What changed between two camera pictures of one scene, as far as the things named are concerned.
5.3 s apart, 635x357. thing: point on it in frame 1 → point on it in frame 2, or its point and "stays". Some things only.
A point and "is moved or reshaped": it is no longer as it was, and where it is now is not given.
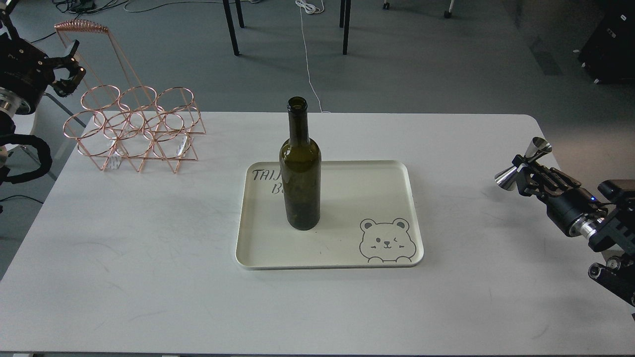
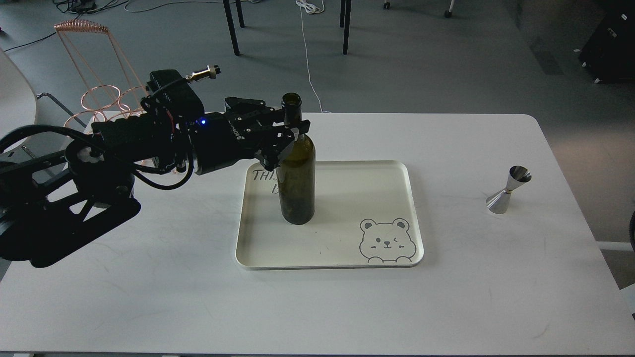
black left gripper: [26, 70] → [221, 139]
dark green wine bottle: [300, 166] is moved or reshaped
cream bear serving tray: [370, 217] stays
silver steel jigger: [506, 178] → [498, 203]
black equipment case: [609, 56] stays
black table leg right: [344, 23] stays
